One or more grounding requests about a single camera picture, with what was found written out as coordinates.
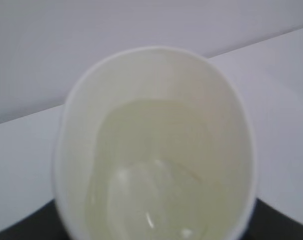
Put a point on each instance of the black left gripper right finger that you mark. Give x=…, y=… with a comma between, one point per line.
x=269, y=224

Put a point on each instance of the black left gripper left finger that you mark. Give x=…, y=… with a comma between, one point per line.
x=44, y=224

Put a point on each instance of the white paper cup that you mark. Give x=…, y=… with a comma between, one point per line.
x=154, y=143

